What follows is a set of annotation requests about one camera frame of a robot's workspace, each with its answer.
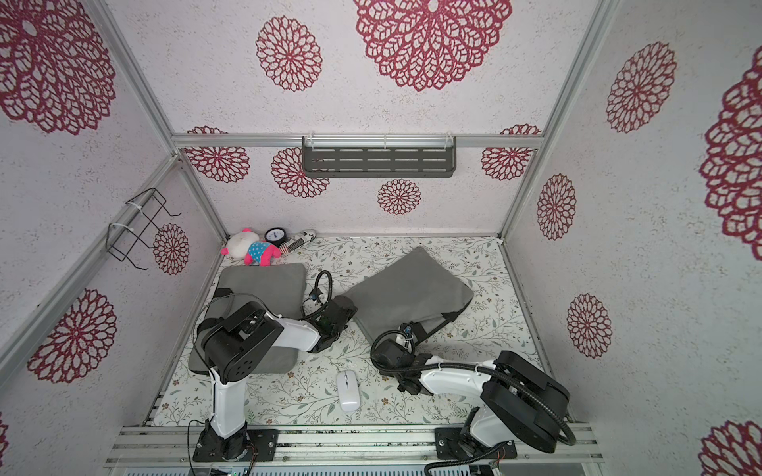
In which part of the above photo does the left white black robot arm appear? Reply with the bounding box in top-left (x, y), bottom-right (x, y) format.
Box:
top-left (189, 288), bottom-right (357, 464)

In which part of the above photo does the white computer mouse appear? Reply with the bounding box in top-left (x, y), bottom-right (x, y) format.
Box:
top-left (337, 370), bottom-right (361, 414)

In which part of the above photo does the black wire wall rack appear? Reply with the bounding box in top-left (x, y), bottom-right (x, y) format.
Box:
top-left (104, 188), bottom-right (182, 271)

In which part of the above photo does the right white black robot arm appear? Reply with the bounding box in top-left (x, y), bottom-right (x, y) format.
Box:
top-left (370, 330), bottom-right (577, 475)

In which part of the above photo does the grey metal wall shelf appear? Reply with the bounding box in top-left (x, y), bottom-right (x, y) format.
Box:
top-left (302, 136), bottom-right (458, 179)

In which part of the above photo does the aluminium front rail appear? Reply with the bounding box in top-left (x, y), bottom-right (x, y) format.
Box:
top-left (102, 424), bottom-right (604, 469)

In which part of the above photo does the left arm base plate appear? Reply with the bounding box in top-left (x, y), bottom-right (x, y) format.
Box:
top-left (192, 426), bottom-right (280, 463)

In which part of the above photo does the black round gauge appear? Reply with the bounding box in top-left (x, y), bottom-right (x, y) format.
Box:
top-left (264, 227), bottom-right (288, 247)

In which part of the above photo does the small striped tool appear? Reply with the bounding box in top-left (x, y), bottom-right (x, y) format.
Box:
top-left (280, 229), bottom-right (317, 255)

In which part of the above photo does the grey laptop bag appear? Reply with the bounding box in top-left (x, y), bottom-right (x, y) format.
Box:
top-left (343, 247), bottom-right (474, 344)
top-left (188, 263), bottom-right (307, 376)

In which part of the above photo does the pink white plush toy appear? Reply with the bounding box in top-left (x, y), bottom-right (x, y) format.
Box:
top-left (220, 229), bottom-right (283, 267)

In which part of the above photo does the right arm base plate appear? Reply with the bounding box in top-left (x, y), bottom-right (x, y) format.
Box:
top-left (434, 426), bottom-right (518, 460)

